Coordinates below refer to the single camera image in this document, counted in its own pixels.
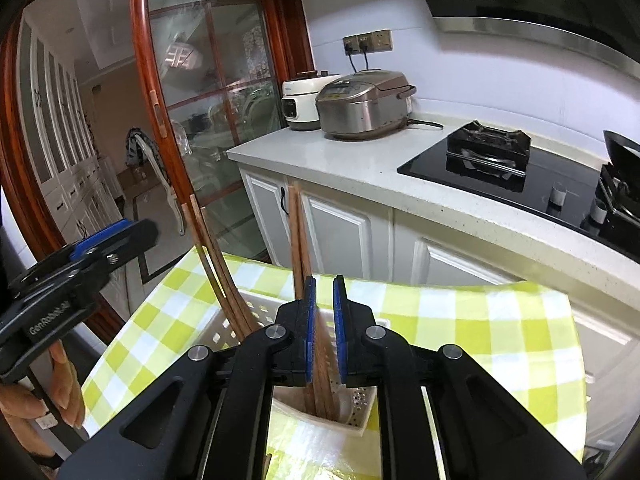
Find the gold wall socket panel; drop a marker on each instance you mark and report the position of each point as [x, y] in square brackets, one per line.
[381, 40]

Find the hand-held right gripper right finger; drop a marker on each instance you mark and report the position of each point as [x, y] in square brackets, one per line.
[340, 332]

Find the white rice cooker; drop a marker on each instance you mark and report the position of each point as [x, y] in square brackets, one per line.
[300, 105]

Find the person's left hand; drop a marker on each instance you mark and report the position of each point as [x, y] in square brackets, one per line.
[70, 385]

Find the black glass gas cooktop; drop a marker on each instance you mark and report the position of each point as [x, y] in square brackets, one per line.
[565, 170]

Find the black burner grate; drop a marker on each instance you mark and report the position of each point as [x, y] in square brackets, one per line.
[620, 195]
[487, 142]

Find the white plastic utensil basket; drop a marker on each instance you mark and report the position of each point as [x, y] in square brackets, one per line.
[361, 410]

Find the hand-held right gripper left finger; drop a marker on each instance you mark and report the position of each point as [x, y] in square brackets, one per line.
[310, 332]

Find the silver rice cooker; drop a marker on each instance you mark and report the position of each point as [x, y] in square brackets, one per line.
[360, 110]

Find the dark clothing on chair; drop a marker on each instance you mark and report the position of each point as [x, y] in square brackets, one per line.
[132, 150]

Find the wooden sliding glass door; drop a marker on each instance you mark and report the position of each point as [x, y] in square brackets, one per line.
[235, 60]

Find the cooktop control knob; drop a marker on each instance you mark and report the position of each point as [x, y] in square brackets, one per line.
[558, 196]
[599, 211]

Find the black wok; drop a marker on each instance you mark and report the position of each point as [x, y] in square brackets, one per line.
[622, 147]

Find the red wooden door frame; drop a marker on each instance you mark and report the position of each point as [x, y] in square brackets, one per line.
[10, 170]

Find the white dining chair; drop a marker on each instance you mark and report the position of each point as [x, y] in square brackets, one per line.
[167, 185]

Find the green checked tablecloth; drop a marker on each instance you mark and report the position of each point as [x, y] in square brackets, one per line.
[475, 320]

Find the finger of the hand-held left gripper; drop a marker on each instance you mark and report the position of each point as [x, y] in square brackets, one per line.
[45, 266]
[135, 240]

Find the white kitchen base cabinets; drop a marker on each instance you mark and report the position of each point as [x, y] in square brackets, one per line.
[340, 225]

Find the white hallway cabinets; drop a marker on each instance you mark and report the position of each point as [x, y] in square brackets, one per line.
[55, 135]

